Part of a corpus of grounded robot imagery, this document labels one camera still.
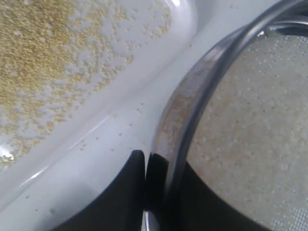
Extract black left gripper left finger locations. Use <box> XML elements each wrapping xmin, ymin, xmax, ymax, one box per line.
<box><xmin>54</xmin><ymin>150</ymin><xmax>145</xmax><ymax>231</ymax></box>

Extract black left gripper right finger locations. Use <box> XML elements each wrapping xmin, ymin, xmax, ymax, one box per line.
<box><xmin>145</xmin><ymin>154</ymin><xmax>267</xmax><ymax>231</ymax></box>

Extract pile of beige rice grains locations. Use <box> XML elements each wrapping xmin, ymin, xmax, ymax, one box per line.
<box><xmin>0</xmin><ymin>0</ymin><xmax>308</xmax><ymax>217</ymax></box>

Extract round steel mesh sieve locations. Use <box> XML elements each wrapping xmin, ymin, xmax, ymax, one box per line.
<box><xmin>151</xmin><ymin>0</ymin><xmax>308</xmax><ymax>231</ymax></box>

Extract white rectangular plastic tray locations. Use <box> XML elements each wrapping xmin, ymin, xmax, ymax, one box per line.
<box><xmin>0</xmin><ymin>0</ymin><xmax>274</xmax><ymax>231</ymax></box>

